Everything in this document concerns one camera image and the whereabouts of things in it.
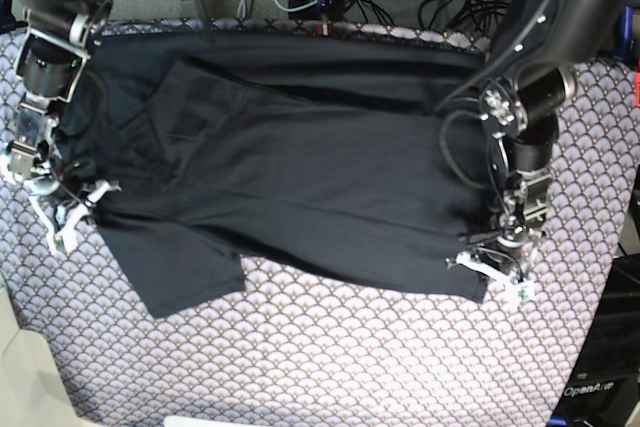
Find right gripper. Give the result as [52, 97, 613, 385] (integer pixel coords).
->
[24, 167, 121, 254]

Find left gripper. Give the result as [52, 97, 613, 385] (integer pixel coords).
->
[445, 228, 545, 303]

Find black T-shirt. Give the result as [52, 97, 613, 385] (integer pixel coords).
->
[60, 32, 489, 318]

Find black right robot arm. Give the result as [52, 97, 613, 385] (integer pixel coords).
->
[1, 0, 119, 253]

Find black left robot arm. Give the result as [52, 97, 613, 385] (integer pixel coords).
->
[437, 0, 627, 304]

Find black OpenArm box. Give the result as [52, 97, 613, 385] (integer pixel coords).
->
[548, 254, 639, 426]

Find beige bin corner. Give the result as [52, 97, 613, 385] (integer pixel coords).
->
[1, 283, 81, 426]

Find patterned fan-print tablecloth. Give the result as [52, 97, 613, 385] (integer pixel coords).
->
[1, 21, 639, 426]

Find blue right edge clamp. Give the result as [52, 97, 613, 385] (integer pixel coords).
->
[613, 5, 640, 107]

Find orange and blue table clamp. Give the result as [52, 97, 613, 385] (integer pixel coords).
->
[316, 0, 331, 37]

